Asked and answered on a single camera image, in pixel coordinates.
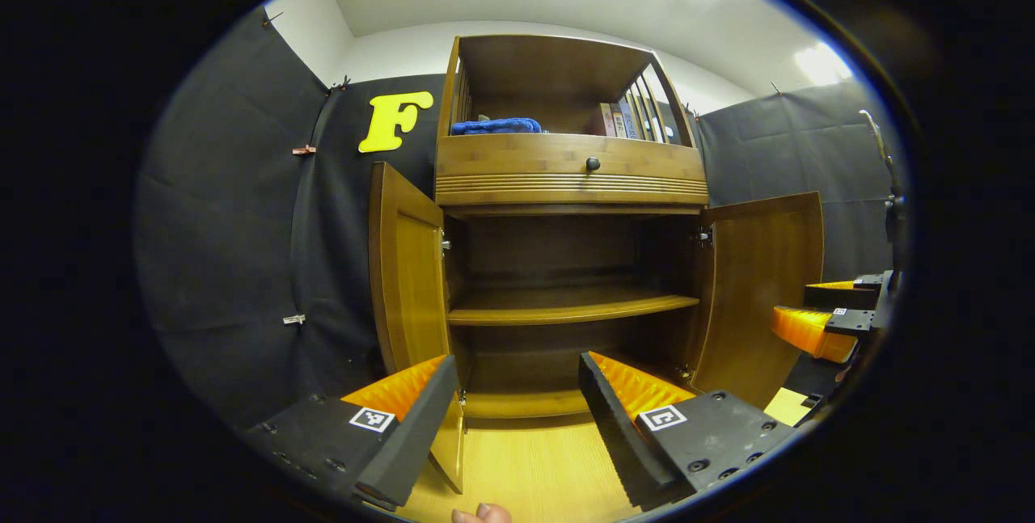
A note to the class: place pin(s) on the small ceiling light panel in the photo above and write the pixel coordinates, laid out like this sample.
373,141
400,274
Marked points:
823,64

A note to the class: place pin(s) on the thin beige rod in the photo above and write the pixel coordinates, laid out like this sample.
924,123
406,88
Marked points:
877,145

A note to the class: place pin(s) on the brown book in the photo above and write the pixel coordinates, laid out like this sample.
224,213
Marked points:
606,122

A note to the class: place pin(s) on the wooden cabinet inner shelf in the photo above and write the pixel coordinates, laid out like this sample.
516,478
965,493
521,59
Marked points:
566,309

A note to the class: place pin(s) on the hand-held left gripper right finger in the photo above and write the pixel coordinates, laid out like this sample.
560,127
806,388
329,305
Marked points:
616,434

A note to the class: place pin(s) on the small black block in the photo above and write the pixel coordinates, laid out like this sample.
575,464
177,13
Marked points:
811,410

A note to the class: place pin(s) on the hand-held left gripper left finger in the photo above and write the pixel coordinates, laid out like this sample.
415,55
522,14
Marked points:
414,442

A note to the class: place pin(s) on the white clip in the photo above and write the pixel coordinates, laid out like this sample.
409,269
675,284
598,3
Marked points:
293,319

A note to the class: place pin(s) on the pink clip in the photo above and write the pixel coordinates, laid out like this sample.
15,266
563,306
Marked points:
304,150

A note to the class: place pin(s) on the wooden double-door shoe cabinet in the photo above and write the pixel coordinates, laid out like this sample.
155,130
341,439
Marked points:
558,62

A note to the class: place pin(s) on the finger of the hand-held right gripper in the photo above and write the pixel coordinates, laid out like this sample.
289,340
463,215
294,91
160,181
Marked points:
841,297
849,321

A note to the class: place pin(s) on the wooden shoe cabinet door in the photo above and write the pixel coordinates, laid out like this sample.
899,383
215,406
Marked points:
760,297
408,288

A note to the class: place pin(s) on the blue folded towel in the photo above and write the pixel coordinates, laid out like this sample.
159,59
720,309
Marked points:
496,126

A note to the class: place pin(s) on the black backdrop cloth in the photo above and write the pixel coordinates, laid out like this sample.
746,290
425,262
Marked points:
234,224

